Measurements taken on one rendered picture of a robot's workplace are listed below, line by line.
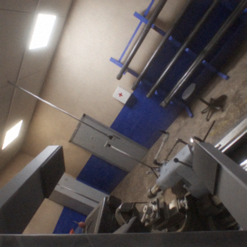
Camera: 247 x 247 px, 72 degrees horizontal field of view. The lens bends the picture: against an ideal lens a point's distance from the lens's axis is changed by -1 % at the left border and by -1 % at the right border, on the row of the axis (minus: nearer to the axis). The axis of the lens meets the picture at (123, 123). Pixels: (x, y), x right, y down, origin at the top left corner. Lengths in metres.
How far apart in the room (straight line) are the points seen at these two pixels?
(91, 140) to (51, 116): 1.31
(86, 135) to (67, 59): 2.09
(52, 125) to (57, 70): 1.63
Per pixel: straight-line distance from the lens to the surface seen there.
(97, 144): 5.22
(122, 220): 1.96
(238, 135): 1.66
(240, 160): 1.70
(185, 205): 1.49
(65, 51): 4.49
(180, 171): 1.47
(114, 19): 4.15
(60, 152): 0.16
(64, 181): 5.60
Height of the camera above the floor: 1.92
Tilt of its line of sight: 10 degrees down
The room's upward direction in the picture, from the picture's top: 60 degrees counter-clockwise
